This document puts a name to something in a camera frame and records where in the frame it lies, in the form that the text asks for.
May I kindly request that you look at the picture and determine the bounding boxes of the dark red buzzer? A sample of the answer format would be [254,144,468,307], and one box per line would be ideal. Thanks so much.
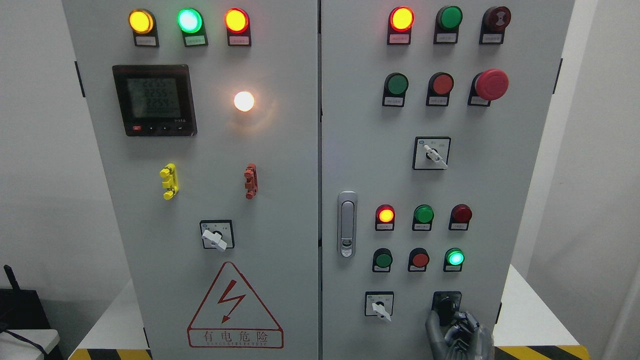
[478,6,512,45]

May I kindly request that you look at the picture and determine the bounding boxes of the white box with cable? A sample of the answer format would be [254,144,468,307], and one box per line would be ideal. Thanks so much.
[0,329,60,360]

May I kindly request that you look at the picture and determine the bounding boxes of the right grey cabinet door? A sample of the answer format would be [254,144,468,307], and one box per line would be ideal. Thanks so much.
[320,0,574,360]

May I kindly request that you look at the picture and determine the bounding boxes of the left door selector switch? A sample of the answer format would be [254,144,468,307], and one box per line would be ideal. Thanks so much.
[199,219,235,252]

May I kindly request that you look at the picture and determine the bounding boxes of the silver door handle lock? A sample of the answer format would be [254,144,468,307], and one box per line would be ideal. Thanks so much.
[337,191,358,258]

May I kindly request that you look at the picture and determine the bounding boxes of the green lit indicator lamp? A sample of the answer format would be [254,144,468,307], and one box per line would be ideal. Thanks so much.
[176,7,208,47]

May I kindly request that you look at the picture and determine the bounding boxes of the white platform with hazard stripes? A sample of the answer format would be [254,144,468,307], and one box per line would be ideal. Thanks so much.
[70,267,590,360]

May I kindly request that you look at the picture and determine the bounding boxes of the red push button upper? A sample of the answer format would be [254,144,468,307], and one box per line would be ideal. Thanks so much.
[425,71,455,107]

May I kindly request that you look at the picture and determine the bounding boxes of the yellow indicator lamp top left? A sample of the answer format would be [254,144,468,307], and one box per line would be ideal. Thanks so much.
[128,8,159,48]

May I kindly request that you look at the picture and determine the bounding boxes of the black digital power meter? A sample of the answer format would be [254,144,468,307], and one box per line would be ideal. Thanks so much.
[112,64,197,137]

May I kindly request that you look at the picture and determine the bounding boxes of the red lamp middle right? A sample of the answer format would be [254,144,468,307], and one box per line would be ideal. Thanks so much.
[448,203,473,231]

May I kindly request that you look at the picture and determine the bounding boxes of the green push button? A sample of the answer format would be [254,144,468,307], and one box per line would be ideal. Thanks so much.
[371,248,393,272]
[382,72,409,107]

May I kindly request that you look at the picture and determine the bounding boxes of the red lit lamp left door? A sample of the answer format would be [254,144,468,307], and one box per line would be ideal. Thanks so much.
[224,7,252,47]

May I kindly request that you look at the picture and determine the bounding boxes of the red electric hazard sign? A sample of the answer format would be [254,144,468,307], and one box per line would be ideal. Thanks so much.
[187,261,284,349]

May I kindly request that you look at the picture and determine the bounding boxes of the red push button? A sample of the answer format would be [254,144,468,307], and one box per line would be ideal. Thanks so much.
[425,71,455,107]
[407,247,430,272]

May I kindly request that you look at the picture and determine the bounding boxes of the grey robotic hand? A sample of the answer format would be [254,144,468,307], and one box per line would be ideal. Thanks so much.
[425,310,495,360]

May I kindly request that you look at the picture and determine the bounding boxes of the green push button upper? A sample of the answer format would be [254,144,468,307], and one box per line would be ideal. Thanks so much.
[382,72,409,107]

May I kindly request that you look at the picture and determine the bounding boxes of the green push button lower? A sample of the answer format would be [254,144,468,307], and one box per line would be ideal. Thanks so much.
[371,248,393,272]

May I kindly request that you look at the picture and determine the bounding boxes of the red lit lamp middle left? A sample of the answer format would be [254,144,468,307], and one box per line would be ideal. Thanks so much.
[375,203,396,231]

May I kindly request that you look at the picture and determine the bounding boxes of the white lit indicator lamp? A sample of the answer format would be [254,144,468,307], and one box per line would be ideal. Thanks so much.
[233,91,255,112]

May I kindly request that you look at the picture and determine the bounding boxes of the grey cabinet door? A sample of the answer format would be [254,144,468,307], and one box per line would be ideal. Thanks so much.
[320,0,574,360]
[62,0,319,360]

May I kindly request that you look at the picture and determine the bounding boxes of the red push button lower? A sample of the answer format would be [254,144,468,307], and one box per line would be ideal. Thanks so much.
[407,247,430,272]

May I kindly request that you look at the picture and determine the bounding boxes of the left grey cabinet door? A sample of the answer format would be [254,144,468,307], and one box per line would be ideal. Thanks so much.
[62,0,319,360]

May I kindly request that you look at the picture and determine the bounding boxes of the lower white selector switch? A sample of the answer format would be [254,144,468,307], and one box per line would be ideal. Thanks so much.
[365,291,394,323]

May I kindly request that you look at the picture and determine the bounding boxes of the red emergency stop button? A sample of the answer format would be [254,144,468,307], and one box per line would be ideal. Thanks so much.
[467,68,510,107]

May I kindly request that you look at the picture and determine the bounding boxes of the red lit lamp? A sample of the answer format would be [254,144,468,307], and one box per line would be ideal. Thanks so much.
[375,203,396,231]
[387,6,415,45]

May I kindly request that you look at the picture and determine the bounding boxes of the red lit lamp top right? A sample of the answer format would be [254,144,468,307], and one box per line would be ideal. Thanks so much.
[387,6,415,45]

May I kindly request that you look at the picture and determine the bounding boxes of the black rotary knob switch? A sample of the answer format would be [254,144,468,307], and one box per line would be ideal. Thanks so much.
[430,291,462,327]

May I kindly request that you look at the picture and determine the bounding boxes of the black device with antenna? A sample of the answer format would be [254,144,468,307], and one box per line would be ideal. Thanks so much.
[0,264,51,330]

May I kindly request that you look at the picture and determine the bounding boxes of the green lamp lower right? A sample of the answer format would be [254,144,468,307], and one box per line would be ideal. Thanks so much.
[442,247,466,272]

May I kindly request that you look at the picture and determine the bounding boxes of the upper right selector switch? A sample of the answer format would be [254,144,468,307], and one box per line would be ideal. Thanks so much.
[412,136,451,171]

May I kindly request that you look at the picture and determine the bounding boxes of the green lamp middle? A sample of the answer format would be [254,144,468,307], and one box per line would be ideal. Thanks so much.
[412,204,435,231]

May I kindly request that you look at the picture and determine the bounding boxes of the red terminal connector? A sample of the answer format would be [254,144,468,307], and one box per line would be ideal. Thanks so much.
[243,162,258,199]

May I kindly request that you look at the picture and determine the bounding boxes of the yellow terminal connector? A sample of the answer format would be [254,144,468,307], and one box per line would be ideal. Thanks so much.
[158,162,179,200]

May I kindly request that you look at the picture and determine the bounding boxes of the green unlit lamp top right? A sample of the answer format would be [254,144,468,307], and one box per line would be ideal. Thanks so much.
[433,6,463,44]

